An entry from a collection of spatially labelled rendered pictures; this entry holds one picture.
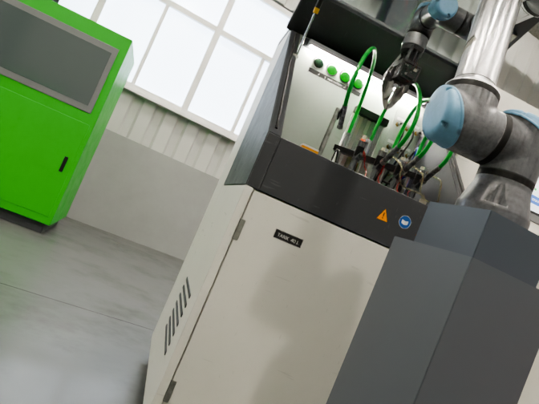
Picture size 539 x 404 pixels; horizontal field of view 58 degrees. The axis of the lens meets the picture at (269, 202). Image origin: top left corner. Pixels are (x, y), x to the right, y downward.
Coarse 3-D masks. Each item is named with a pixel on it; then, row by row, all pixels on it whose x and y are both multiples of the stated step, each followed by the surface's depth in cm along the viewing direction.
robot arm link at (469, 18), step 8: (536, 0) 111; (520, 8) 122; (528, 8) 119; (536, 8) 116; (472, 16) 147; (520, 16) 125; (528, 16) 123; (536, 16) 120; (464, 24) 147; (456, 32) 149; (464, 32) 148
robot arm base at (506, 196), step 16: (480, 176) 102; (496, 176) 99; (512, 176) 98; (464, 192) 102; (480, 192) 99; (496, 192) 98; (512, 192) 97; (528, 192) 98; (496, 208) 96; (512, 208) 95; (528, 208) 98; (528, 224) 97
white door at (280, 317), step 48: (240, 240) 133; (288, 240) 135; (336, 240) 138; (240, 288) 133; (288, 288) 136; (336, 288) 138; (192, 336) 131; (240, 336) 133; (288, 336) 136; (336, 336) 139; (192, 384) 131; (240, 384) 134; (288, 384) 137
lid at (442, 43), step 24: (312, 0) 178; (336, 0) 178; (360, 0) 176; (384, 0) 173; (408, 0) 171; (288, 24) 190; (312, 24) 187; (336, 24) 184; (360, 24) 182; (384, 24) 181; (408, 24) 179; (528, 24) 166; (336, 48) 193; (360, 48) 190; (384, 48) 188; (432, 48) 185; (456, 48) 182; (384, 72) 197; (432, 72) 191
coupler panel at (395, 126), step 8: (400, 112) 198; (400, 120) 198; (392, 128) 198; (408, 128) 196; (416, 128) 200; (392, 136) 198; (416, 136) 200; (384, 144) 197; (392, 144) 198; (400, 152) 196; (408, 152) 200; (392, 160) 198; (384, 184) 198
